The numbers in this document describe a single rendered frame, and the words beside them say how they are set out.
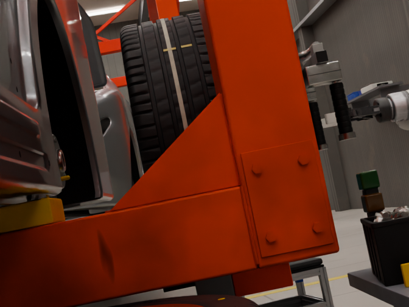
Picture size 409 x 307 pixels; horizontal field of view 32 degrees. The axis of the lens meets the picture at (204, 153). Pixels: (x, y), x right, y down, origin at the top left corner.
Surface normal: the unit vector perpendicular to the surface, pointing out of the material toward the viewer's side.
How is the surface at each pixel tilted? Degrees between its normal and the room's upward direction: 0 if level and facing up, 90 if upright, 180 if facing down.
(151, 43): 49
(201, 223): 90
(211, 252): 90
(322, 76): 90
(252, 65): 90
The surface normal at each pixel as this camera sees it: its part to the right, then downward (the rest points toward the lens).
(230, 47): 0.04, -0.07
